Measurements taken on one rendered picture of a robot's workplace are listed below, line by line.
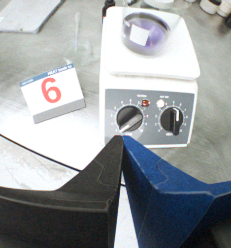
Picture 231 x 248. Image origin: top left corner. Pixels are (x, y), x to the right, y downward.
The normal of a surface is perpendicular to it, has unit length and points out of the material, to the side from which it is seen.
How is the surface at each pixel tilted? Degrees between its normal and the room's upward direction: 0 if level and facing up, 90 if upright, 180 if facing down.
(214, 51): 0
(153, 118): 30
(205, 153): 0
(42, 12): 0
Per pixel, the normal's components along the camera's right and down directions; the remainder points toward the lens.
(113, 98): 0.04, 0.31
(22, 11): 0.04, -0.21
